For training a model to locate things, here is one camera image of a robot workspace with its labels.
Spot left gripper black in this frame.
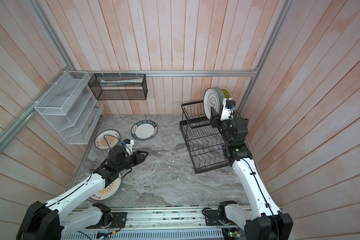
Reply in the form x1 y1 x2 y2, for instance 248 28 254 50
117 150 150 172

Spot white plate dark rim characters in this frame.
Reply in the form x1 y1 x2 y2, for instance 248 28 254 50
203 88 218 120

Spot mint green flower plate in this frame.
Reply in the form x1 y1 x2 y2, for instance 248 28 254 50
214 87 225 114

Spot white plate green lettered rim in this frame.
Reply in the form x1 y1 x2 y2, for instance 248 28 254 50
131 120 158 141

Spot yellow woven round plate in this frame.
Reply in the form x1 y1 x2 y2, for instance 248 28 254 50
222 89 232 99

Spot orange sunburst plate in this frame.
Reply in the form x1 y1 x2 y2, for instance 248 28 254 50
94 130 120 150
90 174 122 201

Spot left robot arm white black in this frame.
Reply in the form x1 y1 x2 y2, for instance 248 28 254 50
16 146 149 240

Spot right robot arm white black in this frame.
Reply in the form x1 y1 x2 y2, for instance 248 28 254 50
210 108 293 240

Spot black two-tier dish rack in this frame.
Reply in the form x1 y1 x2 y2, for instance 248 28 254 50
180 101 230 174

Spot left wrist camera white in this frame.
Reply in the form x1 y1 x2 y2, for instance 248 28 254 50
121 139 134 156

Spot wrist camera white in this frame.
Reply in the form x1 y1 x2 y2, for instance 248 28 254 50
220 98 236 121
121 139 134 156

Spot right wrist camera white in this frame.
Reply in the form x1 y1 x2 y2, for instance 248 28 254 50
220 98 236 121

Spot horizontal aluminium frame bar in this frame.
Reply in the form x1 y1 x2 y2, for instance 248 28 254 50
73 70 257 78

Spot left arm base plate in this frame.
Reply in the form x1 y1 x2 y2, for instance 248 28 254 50
86 212 128 229

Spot aluminium mounting rail base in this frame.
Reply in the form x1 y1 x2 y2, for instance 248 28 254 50
62 205 289 240

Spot black mesh wall basket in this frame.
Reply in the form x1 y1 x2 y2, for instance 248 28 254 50
88 73 148 101

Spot white wire mesh shelf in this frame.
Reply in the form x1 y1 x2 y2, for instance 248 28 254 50
35 71 104 145

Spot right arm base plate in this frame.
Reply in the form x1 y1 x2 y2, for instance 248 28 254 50
202 208 221 226

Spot right aluminium frame post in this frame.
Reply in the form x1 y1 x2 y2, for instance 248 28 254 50
235 0 298 117

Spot left aluminium frame bar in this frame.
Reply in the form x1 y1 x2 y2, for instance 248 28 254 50
0 65 75 154

